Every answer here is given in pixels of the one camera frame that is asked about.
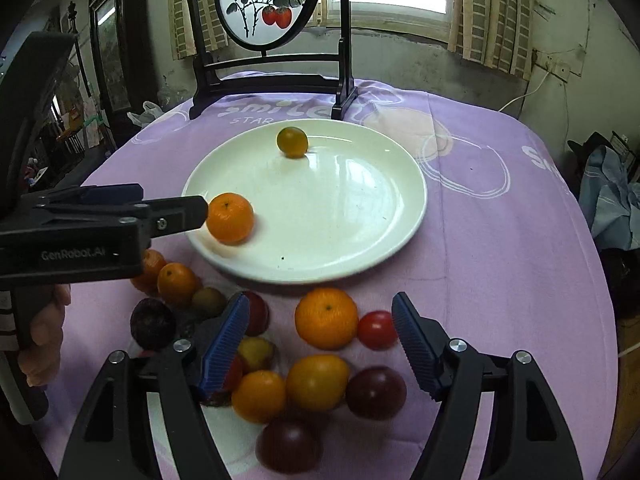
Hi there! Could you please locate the white round plate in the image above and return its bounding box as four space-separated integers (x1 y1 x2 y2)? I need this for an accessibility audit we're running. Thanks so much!
182 119 427 285

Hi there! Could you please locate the green yellow small fruit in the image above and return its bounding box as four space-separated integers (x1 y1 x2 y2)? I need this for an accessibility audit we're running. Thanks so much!
277 127 309 158

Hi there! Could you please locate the large orange mandarin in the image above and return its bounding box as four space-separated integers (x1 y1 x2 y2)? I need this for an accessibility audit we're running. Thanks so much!
294 287 359 351

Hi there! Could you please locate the yellow green longan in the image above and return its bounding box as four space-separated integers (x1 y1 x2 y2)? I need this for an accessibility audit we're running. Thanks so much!
191 286 228 318

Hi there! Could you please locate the left hand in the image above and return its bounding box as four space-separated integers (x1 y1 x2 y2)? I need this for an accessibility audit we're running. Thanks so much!
18 284 72 387

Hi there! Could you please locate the red cherry tomato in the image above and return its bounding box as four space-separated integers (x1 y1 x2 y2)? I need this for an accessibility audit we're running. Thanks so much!
357 310 398 351

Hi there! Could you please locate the dark wooden cabinet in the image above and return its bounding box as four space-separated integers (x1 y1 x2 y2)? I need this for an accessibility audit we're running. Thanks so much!
89 0 157 144

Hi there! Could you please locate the round painted screen stand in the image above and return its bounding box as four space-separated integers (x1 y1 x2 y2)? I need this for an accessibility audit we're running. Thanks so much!
186 0 357 120

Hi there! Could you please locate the dark plum bottom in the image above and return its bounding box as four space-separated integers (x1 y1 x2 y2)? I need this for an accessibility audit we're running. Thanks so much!
255 418 322 474

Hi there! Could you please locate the left window curtain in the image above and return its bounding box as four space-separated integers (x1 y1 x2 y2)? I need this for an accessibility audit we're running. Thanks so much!
168 0 230 60

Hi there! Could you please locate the yellow orange fruit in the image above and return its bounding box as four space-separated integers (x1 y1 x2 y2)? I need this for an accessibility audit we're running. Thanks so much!
285 354 350 412

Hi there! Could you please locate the dark purple plum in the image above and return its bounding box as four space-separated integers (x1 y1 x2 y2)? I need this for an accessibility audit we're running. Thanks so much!
345 366 407 422

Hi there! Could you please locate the blue clothes pile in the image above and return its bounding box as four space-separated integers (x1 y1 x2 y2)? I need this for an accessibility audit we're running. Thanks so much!
578 145 639 250

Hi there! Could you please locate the window curtain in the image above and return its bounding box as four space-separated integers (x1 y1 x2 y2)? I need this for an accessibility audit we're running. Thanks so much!
448 0 533 80
168 0 230 60

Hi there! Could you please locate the wall power socket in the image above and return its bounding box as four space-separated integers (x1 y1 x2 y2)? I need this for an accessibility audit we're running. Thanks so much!
533 50 572 84

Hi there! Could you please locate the white plastic bag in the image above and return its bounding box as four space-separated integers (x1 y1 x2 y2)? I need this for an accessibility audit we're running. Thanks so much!
127 101 164 128

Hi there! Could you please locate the orange mandarin left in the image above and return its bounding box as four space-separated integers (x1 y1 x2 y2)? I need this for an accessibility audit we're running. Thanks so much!
130 248 167 297

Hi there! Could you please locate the smooth orange fruit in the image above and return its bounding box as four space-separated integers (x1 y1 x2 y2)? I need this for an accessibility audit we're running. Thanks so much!
157 262 202 308

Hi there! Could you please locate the dark water chestnut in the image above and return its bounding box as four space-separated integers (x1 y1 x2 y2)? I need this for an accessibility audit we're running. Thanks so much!
130 298 178 352

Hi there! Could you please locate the orange kumquat fruit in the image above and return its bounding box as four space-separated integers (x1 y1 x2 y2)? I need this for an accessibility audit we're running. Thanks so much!
231 370 286 424

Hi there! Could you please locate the right window curtain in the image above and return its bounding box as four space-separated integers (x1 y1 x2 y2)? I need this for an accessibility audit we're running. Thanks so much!
448 0 533 80

